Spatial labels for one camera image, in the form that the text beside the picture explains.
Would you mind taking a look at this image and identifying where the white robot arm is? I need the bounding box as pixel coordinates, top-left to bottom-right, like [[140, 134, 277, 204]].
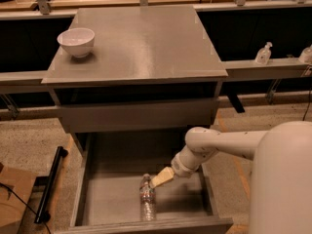
[[151, 121, 312, 234]]

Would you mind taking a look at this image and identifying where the grey top drawer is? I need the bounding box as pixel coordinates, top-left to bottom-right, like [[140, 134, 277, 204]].
[[59, 98, 218, 133]]

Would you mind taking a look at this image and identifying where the grey drawer cabinet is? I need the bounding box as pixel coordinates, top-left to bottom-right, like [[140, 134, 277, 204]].
[[48, 6, 222, 152]]

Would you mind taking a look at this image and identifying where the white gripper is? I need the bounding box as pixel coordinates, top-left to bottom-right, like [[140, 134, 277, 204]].
[[150, 146, 209, 188]]

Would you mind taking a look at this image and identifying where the clear plastic water bottle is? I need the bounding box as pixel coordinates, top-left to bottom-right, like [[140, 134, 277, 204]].
[[139, 174, 156, 221]]

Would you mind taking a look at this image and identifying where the grey metal rail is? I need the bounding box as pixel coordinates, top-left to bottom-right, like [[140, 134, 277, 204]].
[[0, 58, 308, 94]]

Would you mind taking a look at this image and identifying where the white ceramic bowl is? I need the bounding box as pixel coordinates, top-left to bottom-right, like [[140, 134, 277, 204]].
[[57, 28, 95, 58]]

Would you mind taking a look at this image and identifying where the open grey middle drawer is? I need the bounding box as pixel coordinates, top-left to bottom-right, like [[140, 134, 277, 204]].
[[56, 130, 233, 234]]

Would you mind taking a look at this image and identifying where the brown cardboard box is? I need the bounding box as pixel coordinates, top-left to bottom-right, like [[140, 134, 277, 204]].
[[0, 164, 37, 234]]

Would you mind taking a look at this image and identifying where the clear hand sanitizer bottle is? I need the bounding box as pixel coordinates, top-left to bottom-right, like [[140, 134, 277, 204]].
[[254, 42, 273, 65]]

